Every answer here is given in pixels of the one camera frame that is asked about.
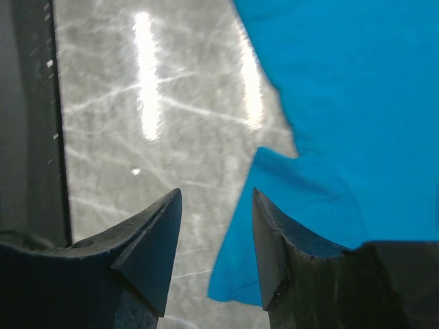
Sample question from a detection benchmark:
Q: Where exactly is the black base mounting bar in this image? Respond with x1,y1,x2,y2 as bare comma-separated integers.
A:
1,1,72,247

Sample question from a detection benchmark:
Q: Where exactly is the blue polo t-shirt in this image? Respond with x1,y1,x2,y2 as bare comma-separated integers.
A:
208,1,438,306

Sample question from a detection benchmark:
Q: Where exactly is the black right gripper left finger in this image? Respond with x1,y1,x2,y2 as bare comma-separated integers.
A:
1,188,182,328

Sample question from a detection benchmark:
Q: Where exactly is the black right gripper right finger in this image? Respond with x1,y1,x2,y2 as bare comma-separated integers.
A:
252,190,438,328

